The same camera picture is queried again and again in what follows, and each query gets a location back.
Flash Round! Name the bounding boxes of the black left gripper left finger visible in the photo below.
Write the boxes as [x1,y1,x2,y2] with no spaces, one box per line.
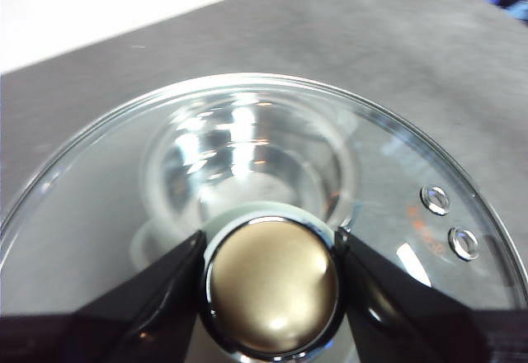
[0,229,233,363]

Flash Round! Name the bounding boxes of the glass lid with green knob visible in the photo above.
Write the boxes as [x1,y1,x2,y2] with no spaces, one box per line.
[0,72,528,363]

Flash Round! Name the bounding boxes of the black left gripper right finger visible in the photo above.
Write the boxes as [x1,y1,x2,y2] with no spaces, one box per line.
[334,228,528,363]

